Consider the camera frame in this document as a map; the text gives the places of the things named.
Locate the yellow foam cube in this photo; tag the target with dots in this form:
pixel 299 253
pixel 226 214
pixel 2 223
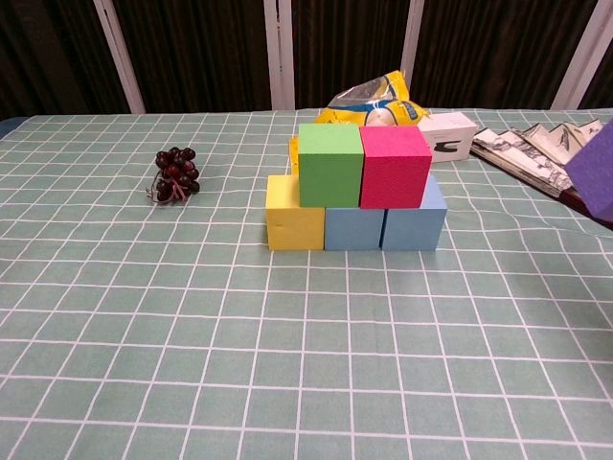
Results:
pixel 292 230

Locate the painted paper folding fan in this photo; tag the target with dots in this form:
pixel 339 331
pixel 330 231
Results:
pixel 536 148

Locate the green foam cube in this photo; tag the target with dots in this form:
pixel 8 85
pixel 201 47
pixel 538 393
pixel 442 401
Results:
pixel 330 172

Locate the yellow snack bag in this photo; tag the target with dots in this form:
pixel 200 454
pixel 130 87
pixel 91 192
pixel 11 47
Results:
pixel 373 103

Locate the light blue foam cube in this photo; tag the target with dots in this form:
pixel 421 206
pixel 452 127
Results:
pixel 414 230
pixel 353 230

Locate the white frame post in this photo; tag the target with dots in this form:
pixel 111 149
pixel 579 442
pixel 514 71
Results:
pixel 120 57
pixel 413 33
pixel 586 52
pixel 279 52

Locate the dark red grape bunch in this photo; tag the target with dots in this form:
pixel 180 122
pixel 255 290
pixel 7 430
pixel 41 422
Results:
pixel 177 172

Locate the purple foam cube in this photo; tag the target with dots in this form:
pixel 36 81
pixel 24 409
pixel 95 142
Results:
pixel 596 172

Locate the pink-red foam cube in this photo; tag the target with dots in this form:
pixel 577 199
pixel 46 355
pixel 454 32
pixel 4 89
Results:
pixel 392 172

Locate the green checked tablecloth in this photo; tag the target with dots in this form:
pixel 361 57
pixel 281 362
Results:
pixel 287 374

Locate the small white cardboard box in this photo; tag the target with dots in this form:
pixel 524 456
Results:
pixel 450 139

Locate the blue table cover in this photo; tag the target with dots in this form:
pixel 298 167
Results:
pixel 7 127

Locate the dark pleated curtain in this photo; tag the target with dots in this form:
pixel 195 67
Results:
pixel 211 52

